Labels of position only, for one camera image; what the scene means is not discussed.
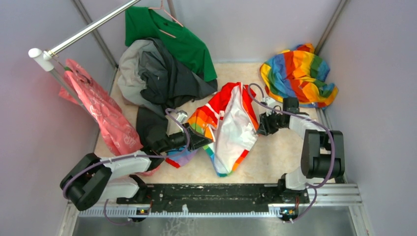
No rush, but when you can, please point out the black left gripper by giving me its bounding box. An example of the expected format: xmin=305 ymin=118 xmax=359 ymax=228
xmin=158 ymin=122 xmax=212 ymax=153

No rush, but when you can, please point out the red white cartoon jacket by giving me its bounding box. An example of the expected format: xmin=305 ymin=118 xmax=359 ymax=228
xmin=165 ymin=82 xmax=260 ymax=178

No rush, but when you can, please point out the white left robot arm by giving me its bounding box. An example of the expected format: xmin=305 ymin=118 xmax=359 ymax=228
xmin=60 ymin=123 xmax=213 ymax=211

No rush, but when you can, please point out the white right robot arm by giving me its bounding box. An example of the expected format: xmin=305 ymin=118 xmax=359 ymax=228
xmin=258 ymin=97 xmax=345 ymax=203

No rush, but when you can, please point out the dark grey jacket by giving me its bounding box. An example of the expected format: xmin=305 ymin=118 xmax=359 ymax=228
xmin=117 ymin=38 xmax=218 ymax=147

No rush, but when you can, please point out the rainbow striped garment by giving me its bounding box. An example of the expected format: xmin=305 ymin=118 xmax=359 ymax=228
xmin=259 ymin=43 xmax=338 ymax=109

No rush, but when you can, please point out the pink patterned garment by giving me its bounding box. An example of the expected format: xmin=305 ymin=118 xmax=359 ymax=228
xmin=63 ymin=59 xmax=144 ymax=156

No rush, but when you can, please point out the green t-shirt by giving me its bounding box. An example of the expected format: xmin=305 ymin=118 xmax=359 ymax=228
xmin=124 ymin=6 xmax=217 ymax=82

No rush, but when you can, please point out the pink clothes hanger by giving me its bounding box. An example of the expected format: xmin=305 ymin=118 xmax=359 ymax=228
xmin=149 ymin=0 xmax=184 ymax=27

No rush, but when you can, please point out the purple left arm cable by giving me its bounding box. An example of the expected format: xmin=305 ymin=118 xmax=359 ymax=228
xmin=61 ymin=108 xmax=191 ymax=226

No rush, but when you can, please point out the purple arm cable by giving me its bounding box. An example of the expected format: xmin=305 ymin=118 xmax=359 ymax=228
xmin=246 ymin=83 xmax=336 ymax=223
xmin=61 ymin=108 xmax=191 ymax=226

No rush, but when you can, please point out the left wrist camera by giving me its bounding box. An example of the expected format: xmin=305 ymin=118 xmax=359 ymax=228
xmin=176 ymin=110 xmax=188 ymax=124

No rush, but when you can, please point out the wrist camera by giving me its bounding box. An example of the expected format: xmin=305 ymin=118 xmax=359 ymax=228
xmin=176 ymin=110 xmax=188 ymax=124
xmin=262 ymin=96 xmax=277 ymax=116

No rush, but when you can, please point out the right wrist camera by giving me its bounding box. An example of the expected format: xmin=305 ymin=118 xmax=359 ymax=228
xmin=262 ymin=96 xmax=277 ymax=116

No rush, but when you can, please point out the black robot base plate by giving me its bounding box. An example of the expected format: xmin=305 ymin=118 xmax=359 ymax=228
xmin=116 ymin=183 xmax=310 ymax=213

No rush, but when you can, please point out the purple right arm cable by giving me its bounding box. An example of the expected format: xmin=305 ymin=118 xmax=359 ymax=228
xmin=246 ymin=83 xmax=336 ymax=223

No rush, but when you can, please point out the aluminium frame rail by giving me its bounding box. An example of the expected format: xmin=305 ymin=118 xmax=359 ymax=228
xmin=60 ymin=108 xmax=371 ymax=236

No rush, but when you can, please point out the silver clothes rail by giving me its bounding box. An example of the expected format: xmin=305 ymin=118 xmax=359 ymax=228
xmin=28 ymin=0 xmax=138 ymax=107

